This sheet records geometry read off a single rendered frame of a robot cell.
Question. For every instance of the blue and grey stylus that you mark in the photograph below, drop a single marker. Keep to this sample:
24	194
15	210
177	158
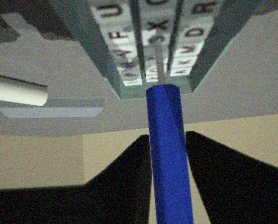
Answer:
168	152

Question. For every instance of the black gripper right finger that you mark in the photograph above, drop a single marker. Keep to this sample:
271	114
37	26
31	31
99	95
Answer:
234	188

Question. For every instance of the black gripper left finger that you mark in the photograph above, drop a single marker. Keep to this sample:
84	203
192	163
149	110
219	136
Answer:
120	194

